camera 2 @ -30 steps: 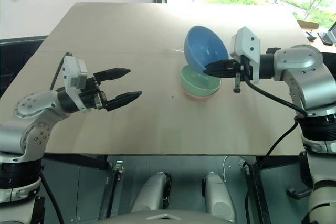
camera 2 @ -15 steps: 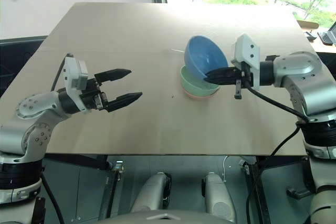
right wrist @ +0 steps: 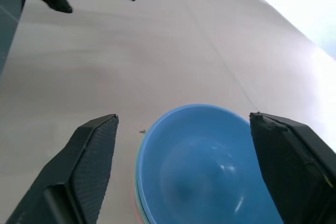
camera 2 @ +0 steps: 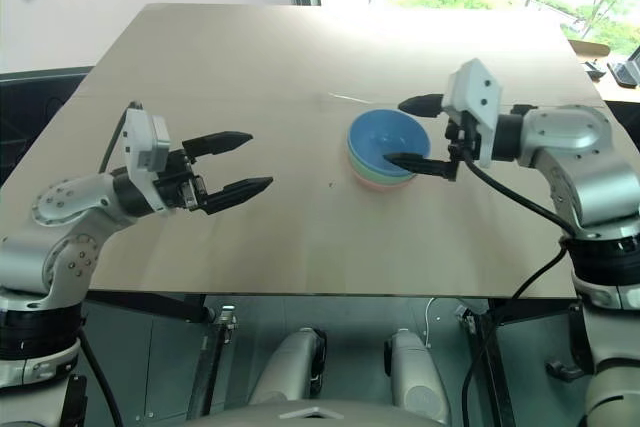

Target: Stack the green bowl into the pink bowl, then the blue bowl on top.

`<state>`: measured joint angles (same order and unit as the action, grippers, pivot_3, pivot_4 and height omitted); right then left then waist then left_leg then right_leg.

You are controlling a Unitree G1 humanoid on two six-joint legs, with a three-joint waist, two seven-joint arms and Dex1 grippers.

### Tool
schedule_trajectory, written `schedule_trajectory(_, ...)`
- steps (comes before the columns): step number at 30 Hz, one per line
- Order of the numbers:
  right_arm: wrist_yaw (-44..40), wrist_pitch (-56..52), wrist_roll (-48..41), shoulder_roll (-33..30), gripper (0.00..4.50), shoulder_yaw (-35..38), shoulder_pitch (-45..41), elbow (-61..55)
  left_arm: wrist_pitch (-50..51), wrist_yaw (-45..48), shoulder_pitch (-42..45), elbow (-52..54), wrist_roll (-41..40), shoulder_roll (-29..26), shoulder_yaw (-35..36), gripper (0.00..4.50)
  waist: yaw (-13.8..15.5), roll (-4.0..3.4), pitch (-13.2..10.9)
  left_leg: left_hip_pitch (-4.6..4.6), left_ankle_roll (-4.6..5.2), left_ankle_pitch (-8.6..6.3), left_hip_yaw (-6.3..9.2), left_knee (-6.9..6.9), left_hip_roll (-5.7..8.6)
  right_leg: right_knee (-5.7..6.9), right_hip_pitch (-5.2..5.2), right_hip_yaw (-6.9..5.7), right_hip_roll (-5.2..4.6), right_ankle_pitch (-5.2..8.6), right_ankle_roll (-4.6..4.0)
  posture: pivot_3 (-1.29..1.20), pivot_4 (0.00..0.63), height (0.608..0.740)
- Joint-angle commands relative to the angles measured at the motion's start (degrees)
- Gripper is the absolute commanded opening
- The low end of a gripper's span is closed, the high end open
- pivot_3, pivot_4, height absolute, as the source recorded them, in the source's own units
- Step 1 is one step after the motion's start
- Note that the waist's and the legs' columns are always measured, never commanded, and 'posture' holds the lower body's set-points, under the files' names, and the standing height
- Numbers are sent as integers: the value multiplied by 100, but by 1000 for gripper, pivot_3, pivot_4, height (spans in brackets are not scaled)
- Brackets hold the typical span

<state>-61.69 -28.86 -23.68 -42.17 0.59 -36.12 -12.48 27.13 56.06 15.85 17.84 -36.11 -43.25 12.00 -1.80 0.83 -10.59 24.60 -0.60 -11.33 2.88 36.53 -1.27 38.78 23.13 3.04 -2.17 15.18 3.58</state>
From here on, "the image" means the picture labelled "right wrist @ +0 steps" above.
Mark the blue bowl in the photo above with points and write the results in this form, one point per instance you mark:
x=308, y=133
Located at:
x=194, y=161

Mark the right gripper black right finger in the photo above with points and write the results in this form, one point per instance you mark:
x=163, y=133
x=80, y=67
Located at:
x=291, y=166

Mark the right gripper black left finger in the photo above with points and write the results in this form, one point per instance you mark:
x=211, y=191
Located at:
x=78, y=171

